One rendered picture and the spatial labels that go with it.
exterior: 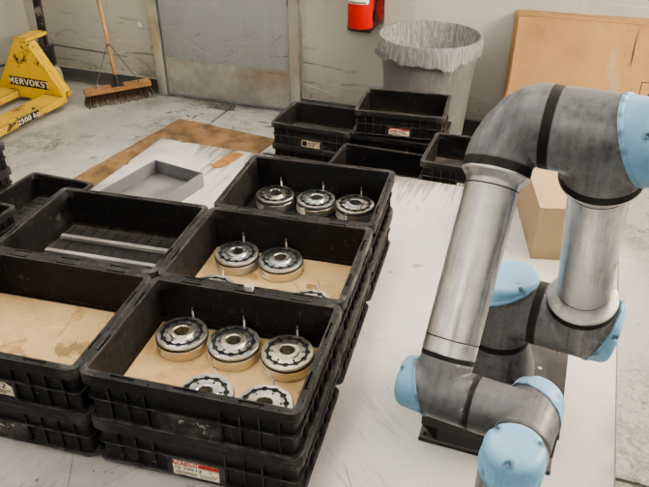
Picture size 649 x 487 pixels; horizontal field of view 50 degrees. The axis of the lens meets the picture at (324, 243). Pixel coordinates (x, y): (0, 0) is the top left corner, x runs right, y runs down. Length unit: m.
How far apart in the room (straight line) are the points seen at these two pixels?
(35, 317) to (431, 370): 0.92
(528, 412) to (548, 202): 1.06
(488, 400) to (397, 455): 0.47
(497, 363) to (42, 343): 0.90
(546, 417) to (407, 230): 1.17
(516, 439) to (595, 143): 0.38
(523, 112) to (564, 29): 3.10
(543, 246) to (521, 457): 1.16
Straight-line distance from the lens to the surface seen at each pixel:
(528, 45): 4.08
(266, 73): 4.72
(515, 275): 1.29
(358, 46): 4.46
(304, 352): 1.35
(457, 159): 2.98
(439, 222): 2.09
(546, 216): 1.91
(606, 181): 0.98
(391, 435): 1.42
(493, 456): 0.86
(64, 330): 1.54
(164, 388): 1.21
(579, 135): 0.95
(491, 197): 0.97
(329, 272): 1.61
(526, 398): 0.96
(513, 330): 1.29
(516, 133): 0.97
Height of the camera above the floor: 1.75
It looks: 32 degrees down
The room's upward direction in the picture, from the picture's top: straight up
